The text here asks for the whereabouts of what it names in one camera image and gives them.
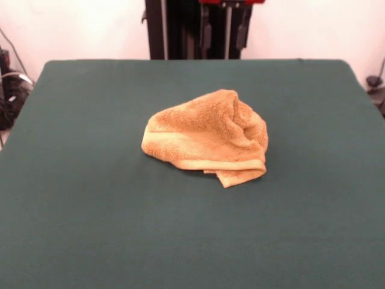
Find orange terry towel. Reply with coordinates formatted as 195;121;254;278
140;89;269;189

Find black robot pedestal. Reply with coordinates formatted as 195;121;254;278
141;0;255;60

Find dark green table cloth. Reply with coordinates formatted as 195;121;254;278
0;58;385;289

